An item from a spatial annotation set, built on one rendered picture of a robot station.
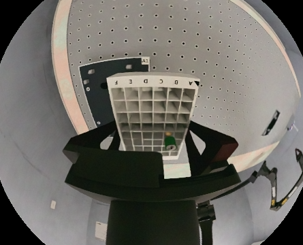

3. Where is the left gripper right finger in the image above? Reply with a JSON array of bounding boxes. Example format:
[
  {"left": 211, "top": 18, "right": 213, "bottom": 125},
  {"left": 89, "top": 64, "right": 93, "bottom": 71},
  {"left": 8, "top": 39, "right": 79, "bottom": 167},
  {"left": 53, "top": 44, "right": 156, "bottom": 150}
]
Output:
[{"left": 185, "top": 120, "right": 239, "bottom": 176}]

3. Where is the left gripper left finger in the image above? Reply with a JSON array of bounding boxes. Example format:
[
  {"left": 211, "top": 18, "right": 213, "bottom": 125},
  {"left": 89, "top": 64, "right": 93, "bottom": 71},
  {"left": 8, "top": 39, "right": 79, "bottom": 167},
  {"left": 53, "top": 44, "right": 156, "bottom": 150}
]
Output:
[{"left": 68, "top": 120, "right": 121, "bottom": 150}]

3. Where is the white tube carrier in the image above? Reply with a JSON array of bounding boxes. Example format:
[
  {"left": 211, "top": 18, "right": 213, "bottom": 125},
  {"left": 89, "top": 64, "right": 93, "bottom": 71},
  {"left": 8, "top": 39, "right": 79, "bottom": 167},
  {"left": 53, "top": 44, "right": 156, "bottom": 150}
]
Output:
[{"left": 107, "top": 72, "right": 200, "bottom": 160}]

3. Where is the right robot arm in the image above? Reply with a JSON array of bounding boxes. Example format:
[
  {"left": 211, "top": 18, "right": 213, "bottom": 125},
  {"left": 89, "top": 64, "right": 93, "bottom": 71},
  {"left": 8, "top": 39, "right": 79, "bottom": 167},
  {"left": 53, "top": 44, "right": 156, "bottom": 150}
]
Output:
[{"left": 258, "top": 155, "right": 303, "bottom": 212}]

